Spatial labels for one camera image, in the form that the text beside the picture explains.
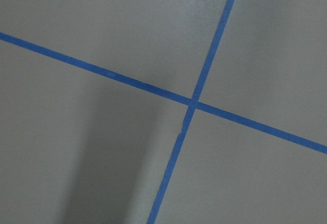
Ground blue tape grid lines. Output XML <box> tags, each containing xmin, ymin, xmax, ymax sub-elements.
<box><xmin>1</xmin><ymin>0</ymin><xmax>326</xmax><ymax>223</ymax></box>

